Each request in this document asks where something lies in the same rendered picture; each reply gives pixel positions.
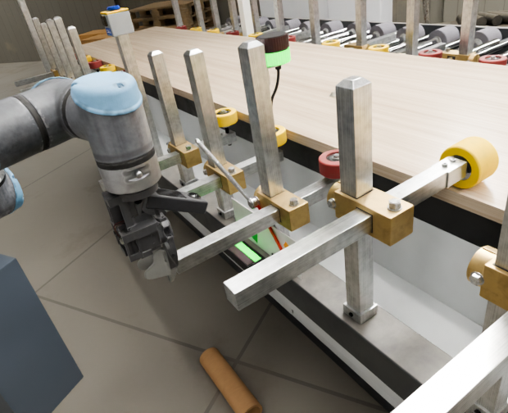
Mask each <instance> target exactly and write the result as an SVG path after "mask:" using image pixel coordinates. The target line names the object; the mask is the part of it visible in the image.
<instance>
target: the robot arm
mask: <svg viewBox="0 0 508 413"><path fill-rule="evenodd" d="M72 138H81V139H84V140H87V141H88V142H89V144H90V147H91V149H92V152H93V156H94V159H95V161H96V163H97V166H98V170H99V173H100V175H101V177H102V182H103V184H104V187H105V190H106V191H105V192H102V196H103V199H104V202H105V203H106V206H107V210H108V213H109V216H110V217H111V218H110V222H111V226H112V228H113V230H114V231H113V234H114V235H115V236H116V240H117V242H118V244H120V247H121V250H122V251H123V253H124V254H125V255H126V256H128V257H129V260H130V262H133V261H136V260H138V259H140V258H141V259H140V260H139V261H138V268H139V269H140V270H146V271H145V273H144V276H145V278H146V279H156V278H160V277H163V276H167V278H168V280H169V281H170V282H173V281H174V280H175V276H176V273H177V270H178V265H179V261H178V253H177V250H176V246H175V242H174V234H173V230H172V228H171V226H170V222H169V220H168V219H167V217H166V211H165V210H167V211H182V212H189V213H198V214H205V213H206V209H207V206H208V202H207V201H206V200H205V199H204V198H203V197H201V196H200V195H199V194H197V193H187V192H180V191H174V190H169V189H162V188H158V183H157V182H158V181H159V179H160V177H161V170H160V166H159V163H158V160H157V156H156V151H155V149H154V145H153V141H152V136H151V133H150V129H149V126H148V122H147V117H146V114H145V110H144V107H143V96H142V94H141V93H140V91H139V89H138V85H137V82H136V80H135V78H134V77H133V76H132V75H130V74H128V73H125V72H121V71H115V72H111V71H103V72H97V73H92V74H89V75H84V76H81V77H79V78H78V79H69V78H65V77H52V78H48V79H43V80H41V81H39V82H38V83H37V84H36V85H35V86H34V87H33V88H32V89H31V90H28V91H25V92H23V93H18V94H16V95H13V96H10V97H8V98H4V99H1V100H0V219H1V218H3V217H4V216H7V215H9V214H11V213H12V212H13V211H15V210H16V209H18V208H20V207H21V206H22V205H23V202H24V197H23V196H24V194H23V192H22V189H21V186H20V184H19V182H18V180H17V179H15V177H14V175H13V174H12V172H11V171H10V170H9V169H7V167H9V166H12V165H14V164H16V163H17V162H20V161H23V160H24V159H26V158H29V157H31V156H33V155H35V154H37V153H40V152H42V151H45V150H48V149H50V148H53V147H55V146H56V145H59V144H61V143H64V142H66V141H68V140H70V139H72ZM138 250H139V251H138Z"/></svg>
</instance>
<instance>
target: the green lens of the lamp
mask: <svg viewBox="0 0 508 413"><path fill-rule="evenodd" d="M265 59H266V65H267V66H279V65H282V64H285V63H288V62H290V61H291V57H290V48H289V47H288V49H287V50H284V51H282V52H276V53H270V54H266V55H265Z"/></svg>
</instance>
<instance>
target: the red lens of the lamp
mask: <svg viewBox="0 0 508 413"><path fill-rule="evenodd" d="M256 40H257V41H259V42H260V43H263V44H264V47H265V52H276V51H279V50H283V49H285V48H288V47H289V41H288V32H286V34H285V35H283V36H280V37H277V38H273V39H258V38H257V37H256Z"/></svg>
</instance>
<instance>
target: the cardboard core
mask: <svg viewBox="0 0 508 413"><path fill-rule="evenodd" d="M200 363H201V365H202V367H203V368H204V369H205V371H206V372H207V373H208V374H209V376H210V377H211V379H212V381H213V382H214V383H215V385H216V387H217V388H218V389H219V390H220V392H221V393H222V395H223V396H224V398H225V399H226V401H227V402H228V403H229V404H230V406H231V407H232V409H233V410H234V412H235V413H261V412H262V406H261V404H260V403H259V402H258V401H257V400H256V398H255V397H254V396H253V395H252V393H251V392H250V390H249V389H248V388H247V386H246V385H245V384H244V382H243V381H242V380H241V379H240V378H239V377H238V375H237V374H236V373H235V371H234V370H233V369H232V367H231V366H230V365H229V363H228V362H227V361H226V359H224V357H223V356H222V355H221V354H220V352H219V351H218V349H217V348H215V347H210V348H208V349H206V350H205V351H204V352H203V353H202V354H201V356H200Z"/></svg>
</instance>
